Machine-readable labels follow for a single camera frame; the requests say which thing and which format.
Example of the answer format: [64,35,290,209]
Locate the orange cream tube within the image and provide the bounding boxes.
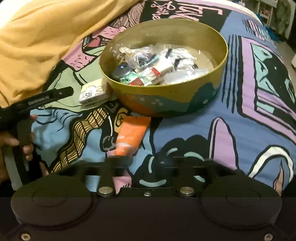
[114,116,151,156]

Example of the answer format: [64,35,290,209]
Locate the clear plastic bag of items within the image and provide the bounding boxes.
[125,45,159,69]

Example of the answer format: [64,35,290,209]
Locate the person's left hand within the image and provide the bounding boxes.
[1,115,48,190]

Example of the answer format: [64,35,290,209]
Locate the cartoon rabbit tissue pack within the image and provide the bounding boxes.
[79,78,112,105]

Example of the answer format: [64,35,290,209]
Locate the yellow orange blanket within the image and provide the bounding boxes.
[1,1,136,108]

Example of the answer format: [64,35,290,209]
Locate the green red small box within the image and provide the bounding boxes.
[119,67,163,86]

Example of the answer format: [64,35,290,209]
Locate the colourful cartoon bed sheet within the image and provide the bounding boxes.
[32,1,295,193]

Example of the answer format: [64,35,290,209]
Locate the dark round compact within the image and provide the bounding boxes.
[111,63,133,81]

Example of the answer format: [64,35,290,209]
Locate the round gold tin container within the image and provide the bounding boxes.
[99,19,228,117]

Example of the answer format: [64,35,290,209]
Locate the white soap box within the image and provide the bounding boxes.
[152,57,175,76]

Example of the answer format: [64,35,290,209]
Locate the bag of brown snacks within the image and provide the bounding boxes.
[112,45,136,61]

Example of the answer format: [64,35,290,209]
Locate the crumpled clear bag in tin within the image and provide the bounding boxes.
[160,48,213,72]

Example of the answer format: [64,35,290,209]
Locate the blue plastic bag on floor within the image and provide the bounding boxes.
[257,11,280,43]

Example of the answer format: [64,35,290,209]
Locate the green jacket hanging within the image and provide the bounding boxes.
[274,0,291,36]

